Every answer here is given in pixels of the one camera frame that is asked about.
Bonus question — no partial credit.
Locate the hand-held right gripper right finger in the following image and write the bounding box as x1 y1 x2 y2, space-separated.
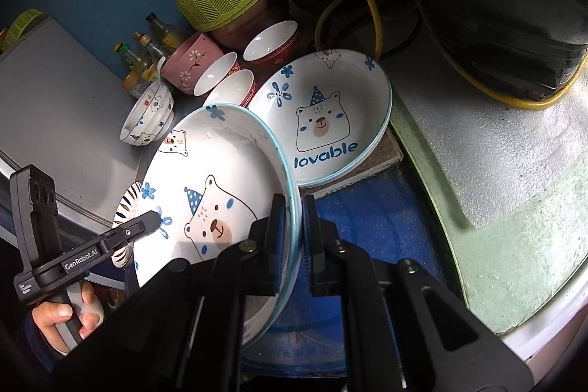
301 194 536 392

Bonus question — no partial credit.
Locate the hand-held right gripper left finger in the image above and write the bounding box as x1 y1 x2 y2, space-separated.
50 193 288 392

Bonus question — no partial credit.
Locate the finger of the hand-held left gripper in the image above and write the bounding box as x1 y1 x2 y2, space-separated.
120 211 162 247

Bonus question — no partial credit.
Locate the tiger striped plate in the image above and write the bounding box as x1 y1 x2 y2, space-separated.
111 181 144 269

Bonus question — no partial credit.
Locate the bear print plate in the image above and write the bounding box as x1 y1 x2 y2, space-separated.
136 104 301 349
248 49 393 189

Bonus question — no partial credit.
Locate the bear print bowl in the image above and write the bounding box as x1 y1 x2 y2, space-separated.
120 80 175 147

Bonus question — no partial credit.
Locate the small red white bowl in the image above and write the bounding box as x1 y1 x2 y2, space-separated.
243 20 300 66
202 69 256 108
193 51 242 96

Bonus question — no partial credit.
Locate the person's left hand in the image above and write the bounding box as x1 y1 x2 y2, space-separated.
32 282 104 356

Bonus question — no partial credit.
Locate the blue barrel lid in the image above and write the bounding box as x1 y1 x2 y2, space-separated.
239 169 442 374

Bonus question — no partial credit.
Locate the white appliance cabinet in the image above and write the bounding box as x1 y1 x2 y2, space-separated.
0 18 148 246

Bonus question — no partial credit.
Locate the pink floral bowl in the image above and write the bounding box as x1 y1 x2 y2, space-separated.
162 32 224 96

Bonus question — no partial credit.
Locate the green cap clear bottle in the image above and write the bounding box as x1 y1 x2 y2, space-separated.
114 43 144 73

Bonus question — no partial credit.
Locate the brown cap oil bottle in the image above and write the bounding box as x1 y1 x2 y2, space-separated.
133 32 173 62

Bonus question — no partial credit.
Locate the black cap bottle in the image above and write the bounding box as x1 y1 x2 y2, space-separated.
146 12 187 50

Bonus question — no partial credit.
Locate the green plastic strainer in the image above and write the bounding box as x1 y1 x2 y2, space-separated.
2 8 44 53

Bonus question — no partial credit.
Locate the yellow cable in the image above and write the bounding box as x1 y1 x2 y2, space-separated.
315 0 588 110

